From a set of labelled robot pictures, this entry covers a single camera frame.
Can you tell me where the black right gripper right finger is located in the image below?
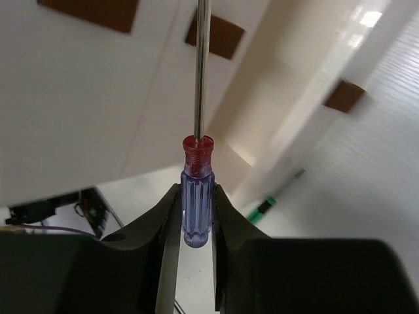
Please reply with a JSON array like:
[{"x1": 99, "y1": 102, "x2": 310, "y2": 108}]
[{"x1": 212, "y1": 185, "x2": 418, "y2": 313}]

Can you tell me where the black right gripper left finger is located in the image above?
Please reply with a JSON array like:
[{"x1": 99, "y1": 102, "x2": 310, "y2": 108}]
[{"x1": 1, "y1": 184, "x2": 180, "y2": 313}]

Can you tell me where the blue handled screwdriver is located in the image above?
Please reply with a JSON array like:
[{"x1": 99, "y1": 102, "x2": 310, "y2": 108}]
[{"x1": 181, "y1": 1, "x2": 215, "y2": 249}]

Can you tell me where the white drawer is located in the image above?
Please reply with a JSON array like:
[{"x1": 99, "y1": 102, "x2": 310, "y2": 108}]
[{"x1": 208, "y1": 1, "x2": 390, "y2": 207}]

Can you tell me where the slim green precision screwdriver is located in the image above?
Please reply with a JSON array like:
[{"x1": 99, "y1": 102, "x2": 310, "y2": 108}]
[{"x1": 247, "y1": 168, "x2": 305, "y2": 224}]

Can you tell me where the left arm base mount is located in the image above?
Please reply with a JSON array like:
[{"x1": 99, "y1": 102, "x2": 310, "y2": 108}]
[{"x1": 1, "y1": 187, "x2": 123, "y2": 239}]

